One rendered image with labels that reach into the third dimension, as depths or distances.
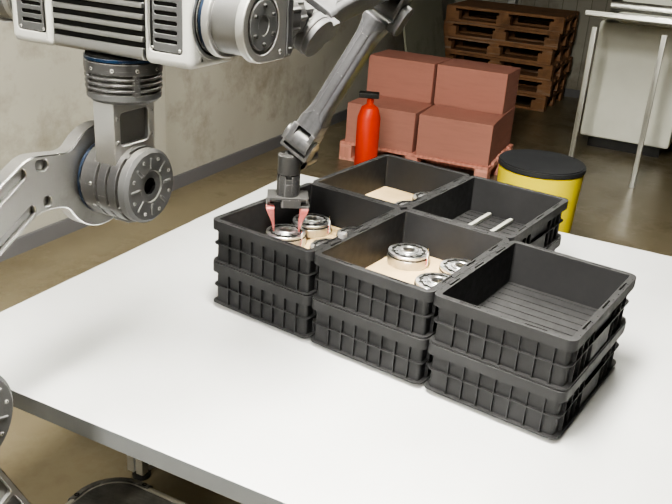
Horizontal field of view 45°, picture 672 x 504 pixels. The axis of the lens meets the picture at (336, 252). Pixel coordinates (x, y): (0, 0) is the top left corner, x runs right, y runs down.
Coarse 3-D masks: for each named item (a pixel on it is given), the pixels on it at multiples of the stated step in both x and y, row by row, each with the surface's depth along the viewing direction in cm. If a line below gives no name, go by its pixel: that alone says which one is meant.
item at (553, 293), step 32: (512, 256) 192; (544, 256) 188; (480, 288) 180; (512, 288) 191; (544, 288) 190; (576, 288) 186; (608, 288) 181; (448, 320) 163; (544, 320) 177; (576, 320) 178; (608, 320) 170; (480, 352) 161; (512, 352) 157; (544, 352) 153; (576, 352) 152; (544, 384) 153
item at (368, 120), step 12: (360, 96) 490; (372, 96) 489; (372, 108) 492; (360, 120) 494; (372, 120) 492; (360, 132) 497; (372, 132) 495; (360, 144) 499; (372, 144) 498; (360, 156) 502; (372, 156) 502
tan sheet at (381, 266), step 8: (376, 264) 199; (384, 264) 199; (432, 264) 201; (384, 272) 195; (392, 272) 195; (400, 272) 195; (408, 272) 196; (416, 272) 196; (424, 272) 196; (408, 280) 191
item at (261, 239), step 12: (336, 192) 217; (252, 204) 203; (384, 204) 210; (216, 216) 194; (228, 216) 196; (384, 216) 202; (216, 228) 192; (228, 228) 190; (240, 228) 188; (360, 228) 193; (252, 240) 187; (264, 240) 184; (276, 240) 183; (336, 240) 185; (288, 252) 181; (300, 252) 179; (312, 252) 178
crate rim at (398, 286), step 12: (396, 216) 203; (420, 216) 204; (372, 228) 194; (468, 228) 198; (348, 240) 186; (504, 240) 192; (324, 252) 179; (492, 252) 185; (324, 264) 176; (336, 264) 174; (348, 264) 173; (468, 264) 177; (360, 276) 171; (372, 276) 169; (384, 276) 168; (456, 276) 171; (384, 288) 169; (396, 288) 167; (408, 288) 165; (420, 288) 164; (432, 288) 165; (420, 300) 164; (432, 300) 164
